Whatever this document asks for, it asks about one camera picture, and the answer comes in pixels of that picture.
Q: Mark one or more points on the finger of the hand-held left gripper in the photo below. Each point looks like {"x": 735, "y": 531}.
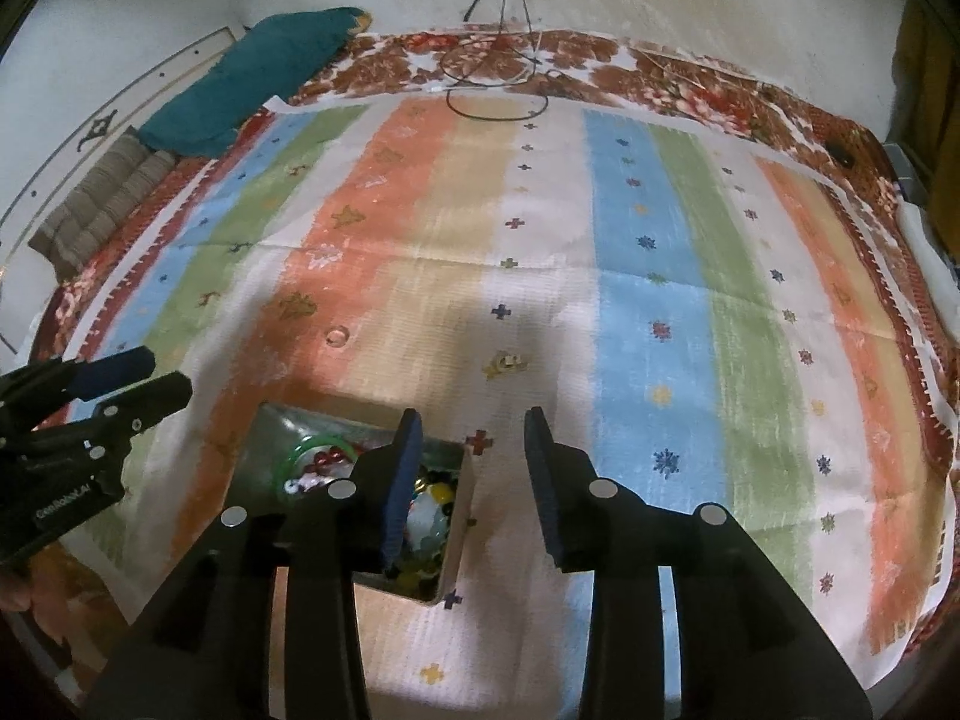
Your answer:
{"x": 161, "y": 394}
{"x": 120, "y": 367}

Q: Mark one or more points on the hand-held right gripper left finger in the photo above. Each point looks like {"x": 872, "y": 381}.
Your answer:
{"x": 397, "y": 495}

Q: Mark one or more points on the teal pillow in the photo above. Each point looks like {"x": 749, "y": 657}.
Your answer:
{"x": 240, "y": 82}

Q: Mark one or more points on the grey box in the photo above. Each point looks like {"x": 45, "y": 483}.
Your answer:
{"x": 907, "y": 172}

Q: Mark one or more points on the small black object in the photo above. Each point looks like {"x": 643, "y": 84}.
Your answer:
{"x": 844, "y": 157}

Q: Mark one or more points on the green bangle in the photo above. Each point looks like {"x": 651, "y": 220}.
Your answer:
{"x": 300, "y": 450}

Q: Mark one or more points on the brown quilted cushion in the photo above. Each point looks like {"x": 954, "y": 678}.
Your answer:
{"x": 97, "y": 202}

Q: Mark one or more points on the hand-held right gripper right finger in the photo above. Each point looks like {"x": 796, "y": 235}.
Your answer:
{"x": 544, "y": 487}

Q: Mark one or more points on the white rolled cloth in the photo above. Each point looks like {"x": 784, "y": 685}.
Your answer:
{"x": 919, "y": 240}

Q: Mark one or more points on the striped pastel mat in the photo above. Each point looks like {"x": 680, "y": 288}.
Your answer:
{"x": 652, "y": 240}

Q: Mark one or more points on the yellow hanging cloth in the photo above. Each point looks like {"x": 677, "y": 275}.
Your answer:
{"x": 930, "y": 75}

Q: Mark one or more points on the rectangular metal tin box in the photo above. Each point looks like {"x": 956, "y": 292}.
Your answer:
{"x": 454, "y": 540}

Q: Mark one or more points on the white bed headboard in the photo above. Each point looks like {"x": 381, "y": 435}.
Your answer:
{"x": 45, "y": 127}

